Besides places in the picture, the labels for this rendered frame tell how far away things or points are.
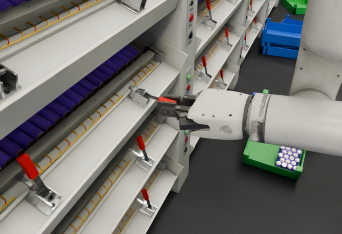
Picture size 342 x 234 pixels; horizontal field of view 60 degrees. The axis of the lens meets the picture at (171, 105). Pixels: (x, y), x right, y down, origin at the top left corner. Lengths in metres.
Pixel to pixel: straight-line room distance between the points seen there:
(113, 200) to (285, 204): 0.62
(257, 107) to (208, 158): 0.70
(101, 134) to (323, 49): 0.37
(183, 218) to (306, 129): 0.62
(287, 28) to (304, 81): 1.54
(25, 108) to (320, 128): 0.39
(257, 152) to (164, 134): 0.49
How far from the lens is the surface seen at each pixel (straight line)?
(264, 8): 2.10
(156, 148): 0.78
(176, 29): 0.69
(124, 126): 0.56
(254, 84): 1.63
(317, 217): 1.11
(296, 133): 0.49
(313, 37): 0.43
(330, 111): 0.49
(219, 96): 0.55
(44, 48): 0.40
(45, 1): 0.44
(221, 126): 0.51
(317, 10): 0.42
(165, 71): 0.71
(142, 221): 0.88
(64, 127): 0.51
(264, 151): 1.20
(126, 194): 0.69
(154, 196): 0.92
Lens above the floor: 0.85
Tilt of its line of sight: 37 degrees down
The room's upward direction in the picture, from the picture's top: straight up
